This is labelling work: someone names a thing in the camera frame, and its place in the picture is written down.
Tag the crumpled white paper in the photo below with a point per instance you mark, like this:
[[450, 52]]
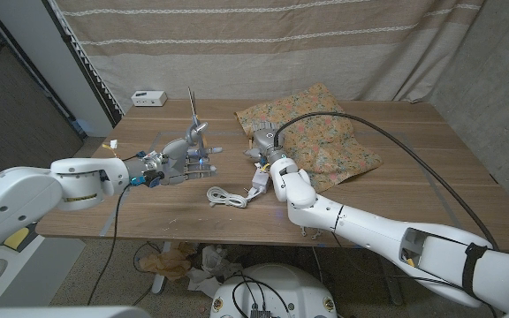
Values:
[[214, 262]]

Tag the crumpled brown paper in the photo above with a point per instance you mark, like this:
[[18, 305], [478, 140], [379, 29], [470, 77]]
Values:
[[166, 265]]

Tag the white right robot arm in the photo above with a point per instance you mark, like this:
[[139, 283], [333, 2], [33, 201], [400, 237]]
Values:
[[391, 238]]

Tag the small wooden clothespin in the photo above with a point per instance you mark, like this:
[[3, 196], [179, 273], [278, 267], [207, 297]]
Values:
[[250, 142]]

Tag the grey fabric curtain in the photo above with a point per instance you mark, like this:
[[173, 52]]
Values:
[[493, 88]]

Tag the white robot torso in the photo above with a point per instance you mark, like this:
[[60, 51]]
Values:
[[281, 287]]

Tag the white power strip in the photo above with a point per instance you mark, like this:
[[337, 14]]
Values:
[[260, 181]]

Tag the white floor platform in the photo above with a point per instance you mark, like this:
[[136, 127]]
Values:
[[38, 274]]

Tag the grey yellow scissors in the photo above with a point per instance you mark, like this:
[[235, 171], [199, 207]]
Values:
[[200, 140]]

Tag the yellow black foot pedal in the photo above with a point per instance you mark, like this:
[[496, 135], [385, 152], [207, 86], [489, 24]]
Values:
[[16, 239]]

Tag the white table leg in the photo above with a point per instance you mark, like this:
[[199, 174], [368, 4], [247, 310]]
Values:
[[159, 282]]

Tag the white outlet box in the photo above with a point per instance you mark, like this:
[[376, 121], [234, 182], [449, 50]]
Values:
[[148, 98]]

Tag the dark grey door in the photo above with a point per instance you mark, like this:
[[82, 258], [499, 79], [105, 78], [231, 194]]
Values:
[[11, 110]]

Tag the beige striped curtain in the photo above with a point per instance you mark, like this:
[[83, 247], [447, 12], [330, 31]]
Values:
[[281, 53]]

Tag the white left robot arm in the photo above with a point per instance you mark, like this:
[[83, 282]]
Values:
[[29, 194]]

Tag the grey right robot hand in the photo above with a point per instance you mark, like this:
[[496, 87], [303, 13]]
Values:
[[265, 141]]

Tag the floral patterned cloth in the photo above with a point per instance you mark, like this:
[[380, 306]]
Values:
[[325, 141]]

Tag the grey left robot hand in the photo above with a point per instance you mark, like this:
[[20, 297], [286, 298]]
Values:
[[172, 161]]

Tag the black frame with zigzag trim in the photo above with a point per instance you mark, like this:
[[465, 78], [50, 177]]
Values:
[[82, 66]]

